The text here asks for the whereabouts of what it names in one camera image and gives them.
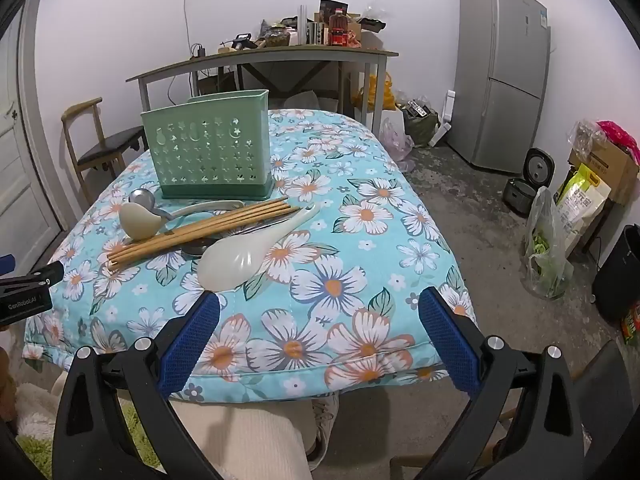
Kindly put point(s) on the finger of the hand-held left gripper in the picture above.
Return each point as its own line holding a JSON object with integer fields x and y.
{"x": 45, "y": 276}
{"x": 5, "y": 263}

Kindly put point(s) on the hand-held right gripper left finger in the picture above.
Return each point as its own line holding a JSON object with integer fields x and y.
{"x": 190, "y": 345}

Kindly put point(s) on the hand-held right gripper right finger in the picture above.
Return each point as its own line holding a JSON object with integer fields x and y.
{"x": 450, "y": 345}

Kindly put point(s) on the white rice paddle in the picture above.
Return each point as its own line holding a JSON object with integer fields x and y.
{"x": 227, "y": 265}

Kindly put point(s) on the cream soup spoon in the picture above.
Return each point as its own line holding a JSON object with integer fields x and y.
{"x": 137, "y": 220}

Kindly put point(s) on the bundle of wooden chopsticks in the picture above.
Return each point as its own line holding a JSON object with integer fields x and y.
{"x": 200, "y": 230}

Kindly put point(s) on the green plastic utensil holder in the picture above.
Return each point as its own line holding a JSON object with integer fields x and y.
{"x": 210, "y": 160}

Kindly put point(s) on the white panel door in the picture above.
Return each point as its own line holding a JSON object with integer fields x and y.
{"x": 20, "y": 185}

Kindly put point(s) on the person's leg cream trousers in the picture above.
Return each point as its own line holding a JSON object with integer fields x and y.
{"x": 240, "y": 440}

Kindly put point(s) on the plastic bag of greens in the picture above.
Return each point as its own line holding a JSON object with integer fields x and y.
{"x": 545, "y": 255}

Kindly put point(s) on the floral blue blanket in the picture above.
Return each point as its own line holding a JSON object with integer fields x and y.
{"x": 350, "y": 260}

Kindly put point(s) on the green shaggy rug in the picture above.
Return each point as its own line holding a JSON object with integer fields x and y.
{"x": 35, "y": 452}

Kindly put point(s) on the beige shoe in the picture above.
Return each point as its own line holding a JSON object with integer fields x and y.
{"x": 322, "y": 425}

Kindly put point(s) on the black rice cooker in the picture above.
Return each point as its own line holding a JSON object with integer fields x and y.
{"x": 525, "y": 195}

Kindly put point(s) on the black trash bin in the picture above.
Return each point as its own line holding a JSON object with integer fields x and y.
{"x": 617, "y": 275}

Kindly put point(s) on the red snack packet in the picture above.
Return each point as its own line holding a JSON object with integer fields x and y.
{"x": 631, "y": 325}

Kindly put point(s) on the yellow white rice bag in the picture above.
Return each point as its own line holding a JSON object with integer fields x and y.
{"x": 582, "y": 200}

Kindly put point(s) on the pale plastic bag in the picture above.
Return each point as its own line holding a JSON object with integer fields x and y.
{"x": 397, "y": 140}

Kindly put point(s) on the green bag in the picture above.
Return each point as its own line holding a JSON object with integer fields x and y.
{"x": 420, "y": 125}

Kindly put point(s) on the white leaning board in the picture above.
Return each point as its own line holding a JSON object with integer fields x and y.
{"x": 444, "y": 120}

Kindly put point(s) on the large cardboard box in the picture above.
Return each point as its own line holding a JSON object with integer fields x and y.
{"x": 610, "y": 165}

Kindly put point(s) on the clear plastic bag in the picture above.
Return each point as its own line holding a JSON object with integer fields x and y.
{"x": 585, "y": 137}

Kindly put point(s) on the yellow plastic bag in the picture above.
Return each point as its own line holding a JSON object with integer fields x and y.
{"x": 372, "y": 95}

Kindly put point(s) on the silver refrigerator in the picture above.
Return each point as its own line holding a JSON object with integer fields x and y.
{"x": 500, "y": 85}

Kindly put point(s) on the pink bag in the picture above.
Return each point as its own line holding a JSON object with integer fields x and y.
{"x": 620, "y": 135}

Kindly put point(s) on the black charger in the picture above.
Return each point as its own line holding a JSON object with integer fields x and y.
{"x": 200, "y": 51}

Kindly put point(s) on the grey wooden table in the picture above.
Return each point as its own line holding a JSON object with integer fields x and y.
{"x": 280, "y": 52}

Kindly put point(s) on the glass jar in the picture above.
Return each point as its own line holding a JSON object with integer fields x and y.
{"x": 276, "y": 37}

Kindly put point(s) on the small cardboard box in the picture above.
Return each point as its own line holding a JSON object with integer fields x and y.
{"x": 367, "y": 35}

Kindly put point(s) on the cooking oil bottle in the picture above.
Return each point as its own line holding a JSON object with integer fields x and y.
{"x": 339, "y": 30}

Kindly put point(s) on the steel canister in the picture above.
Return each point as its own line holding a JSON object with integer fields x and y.
{"x": 316, "y": 34}

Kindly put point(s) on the black box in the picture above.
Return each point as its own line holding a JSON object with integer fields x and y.
{"x": 330, "y": 7}

